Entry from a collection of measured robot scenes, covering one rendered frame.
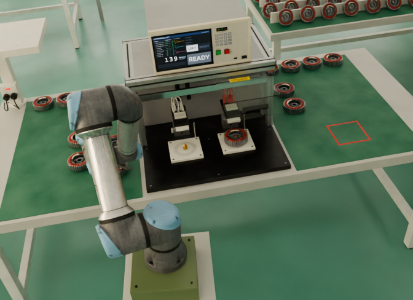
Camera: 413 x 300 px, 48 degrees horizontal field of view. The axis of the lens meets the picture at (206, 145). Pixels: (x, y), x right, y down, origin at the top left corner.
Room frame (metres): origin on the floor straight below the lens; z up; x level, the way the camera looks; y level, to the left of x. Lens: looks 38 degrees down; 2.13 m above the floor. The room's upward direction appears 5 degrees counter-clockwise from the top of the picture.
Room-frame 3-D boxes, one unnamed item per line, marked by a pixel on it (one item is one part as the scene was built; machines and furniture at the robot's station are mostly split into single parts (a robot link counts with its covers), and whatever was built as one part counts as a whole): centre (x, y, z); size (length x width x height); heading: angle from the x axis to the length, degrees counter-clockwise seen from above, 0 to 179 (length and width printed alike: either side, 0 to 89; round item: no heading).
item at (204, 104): (1.96, 0.01, 0.92); 0.66 x 0.01 x 0.30; 96
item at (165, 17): (2.03, 0.00, 1.22); 0.44 x 0.39 x 0.20; 96
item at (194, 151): (1.70, 0.10, 0.78); 0.15 x 0.15 x 0.01; 6
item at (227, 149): (1.72, -0.14, 0.78); 0.15 x 0.15 x 0.01; 6
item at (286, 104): (1.98, -0.47, 0.77); 0.11 x 0.11 x 0.04
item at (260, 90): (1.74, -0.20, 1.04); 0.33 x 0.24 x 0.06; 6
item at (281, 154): (1.72, -0.02, 0.76); 0.64 x 0.47 x 0.02; 96
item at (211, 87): (1.81, -0.01, 1.03); 0.62 x 0.01 x 0.03; 96
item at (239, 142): (1.72, -0.14, 0.80); 0.11 x 0.11 x 0.04
